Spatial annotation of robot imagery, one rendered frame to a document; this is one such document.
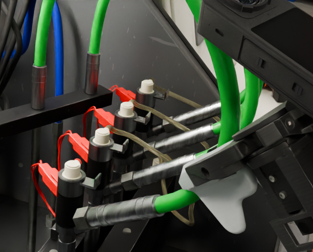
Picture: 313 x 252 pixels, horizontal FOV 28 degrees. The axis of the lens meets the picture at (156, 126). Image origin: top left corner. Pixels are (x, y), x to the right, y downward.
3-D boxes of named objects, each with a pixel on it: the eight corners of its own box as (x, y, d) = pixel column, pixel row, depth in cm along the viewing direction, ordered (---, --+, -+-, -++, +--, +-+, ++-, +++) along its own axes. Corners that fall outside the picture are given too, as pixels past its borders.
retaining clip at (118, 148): (127, 148, 71) (128, 139, 70) (122, 155, 70) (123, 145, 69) (101, 141, 72) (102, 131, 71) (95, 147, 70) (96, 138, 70)
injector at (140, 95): (148, 228, 92) (168, 100, 83) (117, 219, 93) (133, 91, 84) (154, 218, 95) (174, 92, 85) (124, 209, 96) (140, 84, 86)
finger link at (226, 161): (181, 197, 42) (266, 159, 35) (169, 177, 42) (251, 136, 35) (225, 166, 45) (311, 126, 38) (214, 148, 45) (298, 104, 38)
